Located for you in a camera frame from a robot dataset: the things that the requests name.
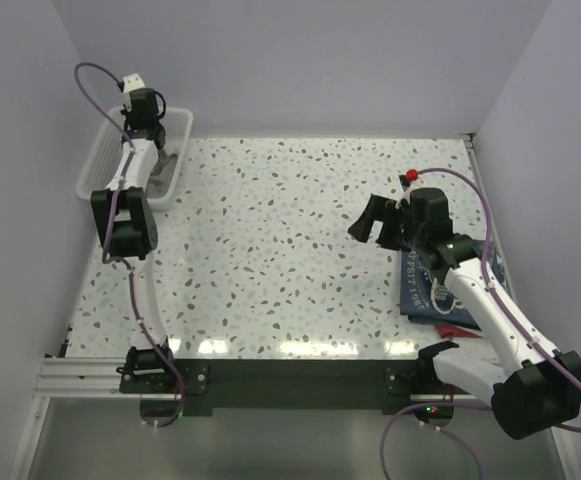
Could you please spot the folded blue printed tank top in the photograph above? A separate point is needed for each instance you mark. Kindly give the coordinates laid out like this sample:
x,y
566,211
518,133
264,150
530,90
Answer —
x,y
461,266

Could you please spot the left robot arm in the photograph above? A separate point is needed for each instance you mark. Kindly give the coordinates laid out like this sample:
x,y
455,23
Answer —
x,y
128,236

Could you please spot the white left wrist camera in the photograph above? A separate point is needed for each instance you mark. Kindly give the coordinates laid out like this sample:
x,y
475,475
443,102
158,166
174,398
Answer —
x,y
129,84

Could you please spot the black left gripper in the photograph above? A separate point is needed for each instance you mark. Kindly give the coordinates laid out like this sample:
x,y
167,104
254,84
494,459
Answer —
x,y
128,116

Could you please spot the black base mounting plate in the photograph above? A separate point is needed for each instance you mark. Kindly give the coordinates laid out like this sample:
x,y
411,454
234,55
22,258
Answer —
x,y
304,384

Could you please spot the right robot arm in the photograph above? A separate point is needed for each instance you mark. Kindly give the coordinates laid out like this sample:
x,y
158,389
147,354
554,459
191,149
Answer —
x,y
534,386

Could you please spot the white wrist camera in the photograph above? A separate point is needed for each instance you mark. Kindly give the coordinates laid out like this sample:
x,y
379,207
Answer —
x,y
409,181
129,84

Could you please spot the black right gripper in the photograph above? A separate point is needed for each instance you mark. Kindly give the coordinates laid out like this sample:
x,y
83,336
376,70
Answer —
x,y
384,209

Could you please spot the aluminium rail frame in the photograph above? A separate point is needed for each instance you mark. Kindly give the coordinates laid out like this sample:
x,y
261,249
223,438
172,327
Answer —
x,y
68,378

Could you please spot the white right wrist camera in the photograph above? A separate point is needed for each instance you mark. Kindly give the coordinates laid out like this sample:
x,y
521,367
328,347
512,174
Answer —
x,y
409,181

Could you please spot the grey tank top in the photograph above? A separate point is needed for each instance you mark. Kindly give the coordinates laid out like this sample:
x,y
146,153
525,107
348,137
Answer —
x,y
163,172

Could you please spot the white plastic basket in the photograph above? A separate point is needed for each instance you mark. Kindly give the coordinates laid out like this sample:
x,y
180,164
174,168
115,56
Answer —
x,y
105,157

